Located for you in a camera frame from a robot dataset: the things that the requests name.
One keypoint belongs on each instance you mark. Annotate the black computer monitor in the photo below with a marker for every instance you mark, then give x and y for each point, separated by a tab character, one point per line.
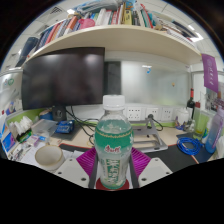
63	80

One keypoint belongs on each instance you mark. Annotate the flat round red coaster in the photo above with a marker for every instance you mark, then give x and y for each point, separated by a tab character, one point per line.
127	185

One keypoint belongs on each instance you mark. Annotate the grey metal laptop stand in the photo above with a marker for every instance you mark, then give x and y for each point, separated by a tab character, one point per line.
150	140

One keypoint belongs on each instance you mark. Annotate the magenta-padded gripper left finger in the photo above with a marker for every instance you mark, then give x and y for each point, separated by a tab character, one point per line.
71	171

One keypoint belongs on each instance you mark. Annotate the shelf unit with books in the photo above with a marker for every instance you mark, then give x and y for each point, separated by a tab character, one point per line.
116	36

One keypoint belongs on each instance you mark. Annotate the dark wine bottle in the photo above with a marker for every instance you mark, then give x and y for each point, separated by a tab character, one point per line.
191	105

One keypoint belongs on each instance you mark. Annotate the green-labelled drink bottle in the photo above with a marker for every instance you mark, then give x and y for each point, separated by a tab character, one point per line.
114	140

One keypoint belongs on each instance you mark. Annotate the blue electronics box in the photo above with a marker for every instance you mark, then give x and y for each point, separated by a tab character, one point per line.
65	126

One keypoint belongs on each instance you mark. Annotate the white tissue pack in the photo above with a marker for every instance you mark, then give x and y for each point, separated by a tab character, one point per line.
20	128

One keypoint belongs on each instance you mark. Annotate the clear plastic box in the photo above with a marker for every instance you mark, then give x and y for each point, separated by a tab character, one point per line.
45	127

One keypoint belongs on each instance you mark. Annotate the translucent purple water bottle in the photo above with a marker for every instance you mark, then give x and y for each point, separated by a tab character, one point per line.
214	133

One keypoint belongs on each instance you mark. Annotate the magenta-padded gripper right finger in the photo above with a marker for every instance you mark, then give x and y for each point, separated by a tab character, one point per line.
153	170

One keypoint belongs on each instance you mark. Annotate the white patterned ceramic cup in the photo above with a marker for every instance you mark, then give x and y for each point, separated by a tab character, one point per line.
50	156

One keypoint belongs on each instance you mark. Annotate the purple hanging pennant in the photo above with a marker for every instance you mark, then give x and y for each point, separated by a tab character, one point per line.
210	71

